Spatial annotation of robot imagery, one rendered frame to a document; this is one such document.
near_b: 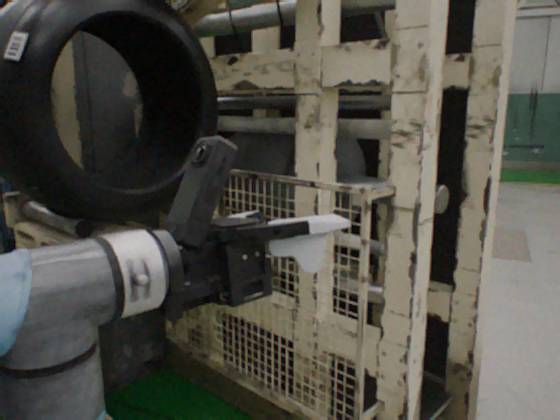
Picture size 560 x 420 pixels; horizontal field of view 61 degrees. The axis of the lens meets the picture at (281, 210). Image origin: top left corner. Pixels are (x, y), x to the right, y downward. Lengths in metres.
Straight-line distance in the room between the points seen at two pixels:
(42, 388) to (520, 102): 9.95
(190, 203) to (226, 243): 0.05
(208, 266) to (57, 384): 0.17
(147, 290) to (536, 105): 9.89
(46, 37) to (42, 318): 0.84
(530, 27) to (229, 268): 9.98
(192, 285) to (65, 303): 0.13
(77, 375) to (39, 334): 0.05
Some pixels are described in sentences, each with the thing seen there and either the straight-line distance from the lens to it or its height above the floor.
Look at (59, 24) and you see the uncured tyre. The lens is 1.19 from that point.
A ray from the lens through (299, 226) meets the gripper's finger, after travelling 0.48.
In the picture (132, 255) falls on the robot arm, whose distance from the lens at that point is 0.43.
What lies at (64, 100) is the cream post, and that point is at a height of 1.21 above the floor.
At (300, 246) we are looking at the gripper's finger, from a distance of 0.50.
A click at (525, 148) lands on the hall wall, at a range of 10.20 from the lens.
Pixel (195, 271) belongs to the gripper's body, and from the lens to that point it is 0.48.
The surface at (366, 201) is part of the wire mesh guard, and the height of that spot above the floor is 0.97.
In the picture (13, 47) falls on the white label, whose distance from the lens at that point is 1.17.
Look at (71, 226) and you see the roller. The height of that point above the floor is 0.91.
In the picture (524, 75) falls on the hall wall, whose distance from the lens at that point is 10.25.
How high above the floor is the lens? 1.19
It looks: 12 degrees down
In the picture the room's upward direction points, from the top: straight up
